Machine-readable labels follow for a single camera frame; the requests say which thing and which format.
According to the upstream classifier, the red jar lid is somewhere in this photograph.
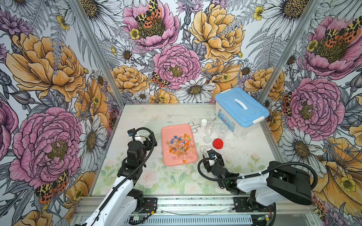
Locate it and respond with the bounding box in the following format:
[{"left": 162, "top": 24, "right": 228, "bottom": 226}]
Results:
[{"left": 212, "top": 138, "right": 224, "bottom": 150}]

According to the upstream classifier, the white lid candy jar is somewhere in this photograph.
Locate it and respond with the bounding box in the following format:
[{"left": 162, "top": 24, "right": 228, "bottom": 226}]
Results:
[{"left": 217, "top": 124, "right": 229, "bottom": 140}]

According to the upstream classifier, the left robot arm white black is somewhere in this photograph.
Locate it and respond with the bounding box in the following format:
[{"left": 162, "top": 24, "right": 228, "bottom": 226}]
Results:
[{"left": 81, "top": 135, "right": 157, "bottom": 226}]

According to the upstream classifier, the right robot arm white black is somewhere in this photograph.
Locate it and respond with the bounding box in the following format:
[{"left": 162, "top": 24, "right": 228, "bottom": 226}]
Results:
[{"left": 197, "top": 149, "right": 318, "bottom": 206}]

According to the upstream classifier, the lollipop candies pile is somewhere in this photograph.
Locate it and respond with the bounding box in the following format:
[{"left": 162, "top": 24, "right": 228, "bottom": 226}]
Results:
[{"left": 164, "top": 133, "right": 198, "bottom": 167}]

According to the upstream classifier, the small white lid jar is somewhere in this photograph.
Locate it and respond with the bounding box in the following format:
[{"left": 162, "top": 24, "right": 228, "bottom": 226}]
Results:
[{"left": 200, "top": 119, "right": 207, "bottom": 130}]

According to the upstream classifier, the pink plastic tray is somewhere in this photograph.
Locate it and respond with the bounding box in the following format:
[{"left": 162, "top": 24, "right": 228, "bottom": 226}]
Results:
[{"left": 161, "top": 124, "right": 198, "bottom": 167}]

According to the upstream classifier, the blue lid storage box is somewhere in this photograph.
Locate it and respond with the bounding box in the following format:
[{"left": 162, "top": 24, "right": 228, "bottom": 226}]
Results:
[{"left": 215, "top": 87, "right": 270, "bottom": 137}]

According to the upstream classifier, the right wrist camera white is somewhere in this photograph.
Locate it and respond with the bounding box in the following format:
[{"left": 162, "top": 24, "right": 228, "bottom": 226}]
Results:
[{"left": 206, "top": 149, "right": 217, "bottom": 159}]

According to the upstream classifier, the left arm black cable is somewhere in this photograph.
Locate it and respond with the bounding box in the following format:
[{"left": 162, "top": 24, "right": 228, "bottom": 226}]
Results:
[{"left": 90, "top": 127, "right": 156, "bottom": 226}]

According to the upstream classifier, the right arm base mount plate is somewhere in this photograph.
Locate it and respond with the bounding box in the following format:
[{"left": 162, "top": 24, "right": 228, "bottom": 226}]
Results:
[{"left": 233, "top": 196, "right": 274, "bottom": 213}]

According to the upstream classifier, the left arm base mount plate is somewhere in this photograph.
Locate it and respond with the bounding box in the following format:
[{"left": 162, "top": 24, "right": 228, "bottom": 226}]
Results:
[{"left": 133, "top": 197, "right": 158, "bottom": 214}]

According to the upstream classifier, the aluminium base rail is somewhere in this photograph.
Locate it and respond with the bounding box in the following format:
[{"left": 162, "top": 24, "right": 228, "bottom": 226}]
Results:
[{"left": 70, "top": 196, "right": 320, "bottom": 226}]

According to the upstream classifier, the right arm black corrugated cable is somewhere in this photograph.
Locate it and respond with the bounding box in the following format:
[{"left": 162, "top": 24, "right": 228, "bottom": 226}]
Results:
[{"left": 197, "top": 157, "right": 319, "bottom": 190}]

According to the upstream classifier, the aluminium corner post left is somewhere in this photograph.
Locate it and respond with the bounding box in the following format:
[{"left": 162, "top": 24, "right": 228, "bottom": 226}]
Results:
[{"left": 69, "top": 1, "right": 125, "bottom": 110}]

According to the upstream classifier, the aluminium corner post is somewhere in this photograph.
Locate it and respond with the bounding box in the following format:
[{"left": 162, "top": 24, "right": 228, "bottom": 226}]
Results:
[
  {"left": 69, "top": 1, "right": 125, "bottom": 110},
  {"left": 257, "top": 1, "right": 321, "bottom": 103}
]

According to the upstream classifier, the aluminium corner post right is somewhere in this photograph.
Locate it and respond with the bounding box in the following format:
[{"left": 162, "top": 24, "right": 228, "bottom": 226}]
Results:
[{"left": 257, "top": 1, "right": 321, "bottom": 103}]

